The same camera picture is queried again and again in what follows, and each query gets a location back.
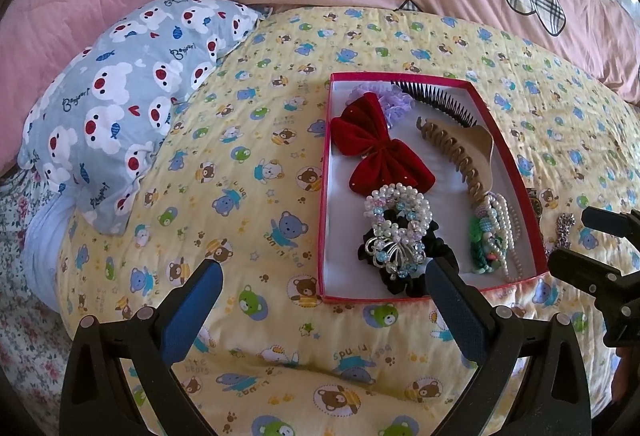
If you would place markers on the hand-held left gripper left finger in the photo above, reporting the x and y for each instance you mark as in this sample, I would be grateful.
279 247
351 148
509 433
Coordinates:
195 311

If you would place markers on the yellow bear print blanket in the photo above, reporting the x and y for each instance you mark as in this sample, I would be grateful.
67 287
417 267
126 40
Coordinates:
225 141

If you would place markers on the beige claw clip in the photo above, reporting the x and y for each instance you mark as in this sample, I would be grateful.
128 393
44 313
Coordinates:
480 146

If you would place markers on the silver crystal brooch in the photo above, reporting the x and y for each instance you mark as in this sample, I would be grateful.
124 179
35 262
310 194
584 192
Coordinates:
395 251

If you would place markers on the black rectangular barrette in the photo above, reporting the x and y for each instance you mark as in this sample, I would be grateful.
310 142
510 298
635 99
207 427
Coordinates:
536 205

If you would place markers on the red velvet bow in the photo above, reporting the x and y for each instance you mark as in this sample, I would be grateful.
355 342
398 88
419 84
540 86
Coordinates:
360 126

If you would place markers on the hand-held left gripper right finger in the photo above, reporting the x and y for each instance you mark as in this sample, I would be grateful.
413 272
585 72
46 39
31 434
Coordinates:
457 311

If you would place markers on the floral bedsheet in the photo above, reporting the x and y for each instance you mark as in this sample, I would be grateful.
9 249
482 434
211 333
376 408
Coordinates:
25 341

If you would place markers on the red-rimmed white box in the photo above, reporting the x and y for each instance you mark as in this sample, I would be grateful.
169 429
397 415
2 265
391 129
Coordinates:
340 256

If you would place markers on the purple scrunchie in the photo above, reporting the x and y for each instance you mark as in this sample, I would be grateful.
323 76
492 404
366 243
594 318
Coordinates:
400 104

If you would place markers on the black scrunchie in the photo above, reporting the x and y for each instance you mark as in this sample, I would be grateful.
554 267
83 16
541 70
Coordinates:
440 241

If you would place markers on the pale blue cloth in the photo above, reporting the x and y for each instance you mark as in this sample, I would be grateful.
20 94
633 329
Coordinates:
45 246

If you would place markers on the black comb headband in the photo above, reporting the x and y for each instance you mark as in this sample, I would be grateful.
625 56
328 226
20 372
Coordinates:
440 101

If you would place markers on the grey-blue bear print pillow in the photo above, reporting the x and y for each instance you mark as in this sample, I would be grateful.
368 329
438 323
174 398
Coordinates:
125 91

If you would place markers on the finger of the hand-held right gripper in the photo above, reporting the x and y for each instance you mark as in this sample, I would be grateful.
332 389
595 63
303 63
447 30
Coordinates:
585 271
610 221

